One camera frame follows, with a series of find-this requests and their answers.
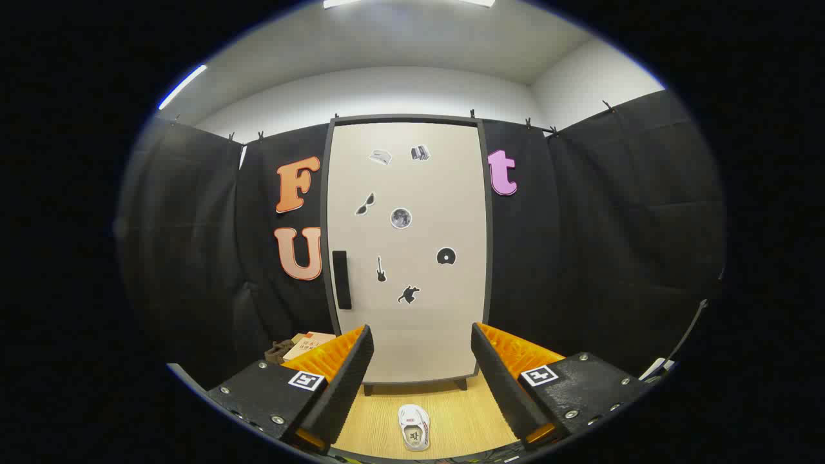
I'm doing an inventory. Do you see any white sheet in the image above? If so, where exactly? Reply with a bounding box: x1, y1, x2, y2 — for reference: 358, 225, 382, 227
638, 358, 676, 381

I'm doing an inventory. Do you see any black stand rod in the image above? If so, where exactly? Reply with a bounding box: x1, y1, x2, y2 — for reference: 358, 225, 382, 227
667, 300, 708, 362

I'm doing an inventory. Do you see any beige shoe cabinet door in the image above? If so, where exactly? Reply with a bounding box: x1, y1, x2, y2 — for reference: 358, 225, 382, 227
327, 122, 489, 384

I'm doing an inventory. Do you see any beige orange book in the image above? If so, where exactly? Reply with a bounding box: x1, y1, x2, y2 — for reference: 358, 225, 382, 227
284, 332, 336, 362

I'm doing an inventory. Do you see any grey shoe cabinet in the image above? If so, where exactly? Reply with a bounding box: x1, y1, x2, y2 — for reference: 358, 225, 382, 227
320, 115, 494, 395

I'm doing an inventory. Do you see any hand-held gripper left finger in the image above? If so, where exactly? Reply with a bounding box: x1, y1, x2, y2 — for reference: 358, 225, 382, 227
206, 324, 376, 452

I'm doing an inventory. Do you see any white canvas shoe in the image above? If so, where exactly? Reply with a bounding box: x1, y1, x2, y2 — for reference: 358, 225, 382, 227
398, 404, 431, 452

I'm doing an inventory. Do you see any black backdrop cloth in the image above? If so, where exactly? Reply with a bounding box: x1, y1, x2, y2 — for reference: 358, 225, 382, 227
119, 90, 726, 387

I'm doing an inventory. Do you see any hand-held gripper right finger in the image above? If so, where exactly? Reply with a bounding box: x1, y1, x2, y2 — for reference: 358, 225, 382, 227
471, 322, 652, 452

